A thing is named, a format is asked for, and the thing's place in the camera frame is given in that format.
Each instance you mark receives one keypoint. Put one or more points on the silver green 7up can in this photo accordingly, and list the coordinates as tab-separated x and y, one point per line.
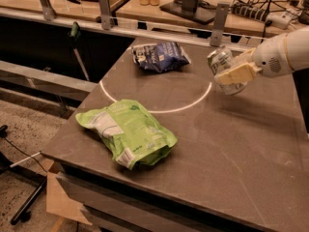
220	60

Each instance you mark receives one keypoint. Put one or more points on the left metal bracket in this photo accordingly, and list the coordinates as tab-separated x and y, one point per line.
47	10

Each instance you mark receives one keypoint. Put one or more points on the right metal bracket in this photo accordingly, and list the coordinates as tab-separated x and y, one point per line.
219	23

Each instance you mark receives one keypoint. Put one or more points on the black chair base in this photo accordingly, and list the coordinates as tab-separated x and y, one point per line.
23	181

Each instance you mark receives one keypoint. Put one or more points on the black monitor stand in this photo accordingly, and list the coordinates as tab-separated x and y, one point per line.
190	10

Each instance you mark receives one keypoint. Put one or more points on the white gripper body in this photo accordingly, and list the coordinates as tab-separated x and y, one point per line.
269	59

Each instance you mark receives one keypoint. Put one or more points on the black power strip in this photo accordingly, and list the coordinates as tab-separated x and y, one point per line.
250	12

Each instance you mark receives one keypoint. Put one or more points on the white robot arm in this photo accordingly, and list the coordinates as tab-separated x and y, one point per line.
298	49

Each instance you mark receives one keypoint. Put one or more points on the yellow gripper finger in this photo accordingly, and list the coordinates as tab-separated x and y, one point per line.
237	74
244	57

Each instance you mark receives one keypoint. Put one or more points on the white power adapter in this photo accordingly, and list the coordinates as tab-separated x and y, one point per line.
281	21

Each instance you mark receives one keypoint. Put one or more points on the dark blue chip bag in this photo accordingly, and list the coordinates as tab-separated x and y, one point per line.
160	57

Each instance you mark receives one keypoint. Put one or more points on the metal bracket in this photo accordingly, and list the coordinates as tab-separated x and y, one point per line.
219	23
47	10
105	14

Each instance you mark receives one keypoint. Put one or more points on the metal rail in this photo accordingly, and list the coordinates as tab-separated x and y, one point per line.
156	31

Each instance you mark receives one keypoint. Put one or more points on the green snack bag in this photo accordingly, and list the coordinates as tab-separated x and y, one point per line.
130	132

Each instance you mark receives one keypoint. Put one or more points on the middle metal bracket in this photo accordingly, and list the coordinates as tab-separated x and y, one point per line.
105	14

